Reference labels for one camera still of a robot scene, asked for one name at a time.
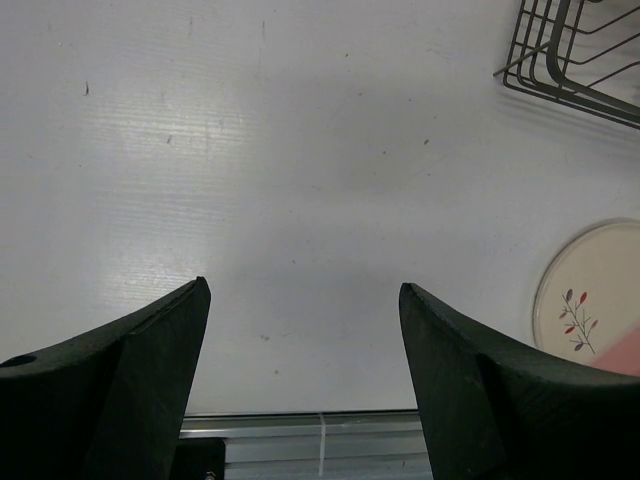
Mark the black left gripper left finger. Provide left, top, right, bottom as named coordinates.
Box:
left=1, top=277, right=211, bottom=479

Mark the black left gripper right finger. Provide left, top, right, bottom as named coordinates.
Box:
left=399, top=283, right=639, bottom=479

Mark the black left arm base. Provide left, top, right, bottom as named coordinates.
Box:
left=169, top=437, right=226, bottom=480

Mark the pink cream plate right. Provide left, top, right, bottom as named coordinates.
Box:
left=532, top=219, right=639, bottom=376

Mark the aluminium table rail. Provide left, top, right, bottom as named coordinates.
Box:
left=180, top=410, right=433, bottom=479

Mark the wire dish rack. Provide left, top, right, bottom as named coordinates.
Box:
left=494, top=1, right=639, bottom=129

